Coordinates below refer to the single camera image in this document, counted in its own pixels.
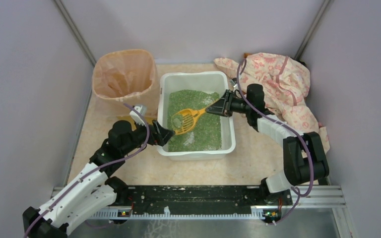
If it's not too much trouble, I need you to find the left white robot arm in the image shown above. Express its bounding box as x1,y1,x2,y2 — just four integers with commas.
22,120,175,238

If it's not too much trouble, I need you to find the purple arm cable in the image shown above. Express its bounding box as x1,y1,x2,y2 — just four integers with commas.
23,103,150,238
236,58,316,226

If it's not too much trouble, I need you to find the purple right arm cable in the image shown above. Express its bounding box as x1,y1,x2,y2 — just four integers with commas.
236,58,316,226

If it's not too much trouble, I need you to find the white plastic litter box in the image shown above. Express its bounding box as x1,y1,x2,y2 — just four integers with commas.
157,71,236,161

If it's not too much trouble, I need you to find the yellow plastic litter scoop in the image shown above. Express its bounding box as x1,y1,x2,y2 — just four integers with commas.
171,107,206,135

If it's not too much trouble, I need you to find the green cat litter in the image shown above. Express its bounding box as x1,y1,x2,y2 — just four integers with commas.
167,90,222,152

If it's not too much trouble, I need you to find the cream pink cartoon cloth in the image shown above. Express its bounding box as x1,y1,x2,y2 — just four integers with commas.
214,52,331,152

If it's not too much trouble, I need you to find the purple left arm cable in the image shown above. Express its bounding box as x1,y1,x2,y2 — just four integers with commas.
23,103,150,238

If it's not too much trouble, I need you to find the yellow bin with pink bag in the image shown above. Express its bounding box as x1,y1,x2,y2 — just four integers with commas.
92,49,160,118

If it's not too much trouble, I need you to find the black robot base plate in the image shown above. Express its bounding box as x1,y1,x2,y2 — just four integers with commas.
113,185,293,215

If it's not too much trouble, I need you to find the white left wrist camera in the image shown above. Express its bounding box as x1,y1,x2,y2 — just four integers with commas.
129,105,147,126

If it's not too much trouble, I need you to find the aluminium frame rail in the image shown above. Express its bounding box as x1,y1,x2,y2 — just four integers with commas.
51,185,346,221

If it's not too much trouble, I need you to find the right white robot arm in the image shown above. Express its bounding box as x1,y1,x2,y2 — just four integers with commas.
205,84,329,201

